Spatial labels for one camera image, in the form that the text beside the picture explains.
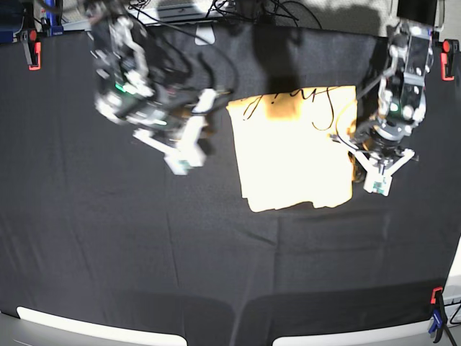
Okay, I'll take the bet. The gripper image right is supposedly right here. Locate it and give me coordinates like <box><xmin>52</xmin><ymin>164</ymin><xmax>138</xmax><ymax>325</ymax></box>
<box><xmin>328</xmin><ymin>119</ymin><xmax>414</xmax><ymax>177</ymax></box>

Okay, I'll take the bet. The blue clamp top left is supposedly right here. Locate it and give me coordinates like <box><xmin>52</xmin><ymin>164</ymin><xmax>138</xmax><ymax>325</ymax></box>
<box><xmin>40</xmin><ymin>0</ymin><xmax>64</xmax><ymax>37</ymax></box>

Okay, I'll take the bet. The red black clamp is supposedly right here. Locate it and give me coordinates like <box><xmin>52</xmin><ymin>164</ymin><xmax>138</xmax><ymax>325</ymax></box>
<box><xmin>431</xmin><ymin>286</ymin><xmax>444</xmax><ymax>305</ymax></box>
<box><xmin>440</xmin><ymin>39</ymin><xmax>459</xmax><ymax>81</ymax></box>
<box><xmin>19</xmin><ymin>29</ymin><xmax>41</xmax><ymax>71</ymax></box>

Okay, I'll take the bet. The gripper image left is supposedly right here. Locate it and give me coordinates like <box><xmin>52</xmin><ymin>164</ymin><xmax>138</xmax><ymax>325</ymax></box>
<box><xmin>122</xmin><ymin>86</ymin><xmax>216</xmax><ymax>161</ymax></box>

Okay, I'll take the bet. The red black clamp top left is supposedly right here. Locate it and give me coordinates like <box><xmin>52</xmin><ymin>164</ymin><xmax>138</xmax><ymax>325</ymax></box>
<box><xmin>19</xmin><ymin>29</ymin><xmax>41</xmax><ymax>71</ymax></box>

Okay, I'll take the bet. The black cable bundle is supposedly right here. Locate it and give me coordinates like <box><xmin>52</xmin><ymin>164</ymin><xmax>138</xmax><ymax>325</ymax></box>
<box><xmin>205</xmin><ymin>0</ymin><xmax>325</xmax><ymax>30</ymax></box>

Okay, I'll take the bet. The black table cloth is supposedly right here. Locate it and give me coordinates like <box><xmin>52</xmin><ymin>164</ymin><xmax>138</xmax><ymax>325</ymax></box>
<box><xmin>1</xmin><ymin>33</ymin><xmax>460</xmax><ymax>345</ymax></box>

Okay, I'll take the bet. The grey tape patch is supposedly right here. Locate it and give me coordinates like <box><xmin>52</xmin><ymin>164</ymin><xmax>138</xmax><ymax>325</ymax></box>
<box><xmin>194</xmin><ymin>27</ymin><xmax>215</xmax><ymax>46</ymax></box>

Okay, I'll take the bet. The blue clamp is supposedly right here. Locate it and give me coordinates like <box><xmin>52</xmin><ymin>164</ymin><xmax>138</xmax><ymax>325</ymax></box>
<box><xmin>428</xmin><ymin>301</ymin><xmax>447</xmax><ymax>344</ymax></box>
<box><xmin>40</xmin><ymin>0</ymin><xmax>64</xmax><ymax>37</ymax></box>

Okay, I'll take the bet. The blue clamp bottom right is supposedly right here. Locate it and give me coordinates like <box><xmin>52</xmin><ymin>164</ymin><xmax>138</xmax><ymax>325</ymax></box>
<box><xmin>428</xmin><ymin>301</ymin><xmax>447</xmax><ymax>344</ymax></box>

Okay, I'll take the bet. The red black clamp top right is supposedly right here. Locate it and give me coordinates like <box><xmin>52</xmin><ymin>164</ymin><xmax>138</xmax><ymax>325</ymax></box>
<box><xmin>440</xmin><ymin>39</ymin><xmax>459</xmax><ymax>81</ymax></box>

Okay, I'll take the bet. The red black clamp bottom right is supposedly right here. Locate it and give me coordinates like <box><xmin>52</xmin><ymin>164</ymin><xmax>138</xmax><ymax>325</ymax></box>
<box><xmin>431</xmin><ymin>286</ymin><xmax>444</xmax><ymax>305</ymax></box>

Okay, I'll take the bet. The yellow t-shirt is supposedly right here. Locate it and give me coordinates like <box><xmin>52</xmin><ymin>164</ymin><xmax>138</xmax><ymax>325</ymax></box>
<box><xmin>226</xmin><ymin>86</ymin><xmax>357</xmax><ymax>213</ymax></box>

